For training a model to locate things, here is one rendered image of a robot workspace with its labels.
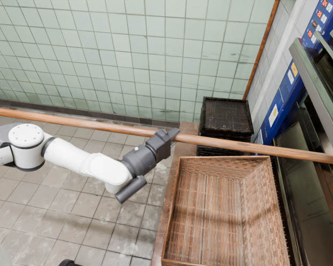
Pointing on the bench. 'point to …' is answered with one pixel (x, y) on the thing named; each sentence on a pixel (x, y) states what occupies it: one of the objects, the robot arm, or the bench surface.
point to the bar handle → (330, 57)
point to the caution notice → (273, 115)
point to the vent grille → (259, 139)
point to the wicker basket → (252, 186)
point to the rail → (322, 87)
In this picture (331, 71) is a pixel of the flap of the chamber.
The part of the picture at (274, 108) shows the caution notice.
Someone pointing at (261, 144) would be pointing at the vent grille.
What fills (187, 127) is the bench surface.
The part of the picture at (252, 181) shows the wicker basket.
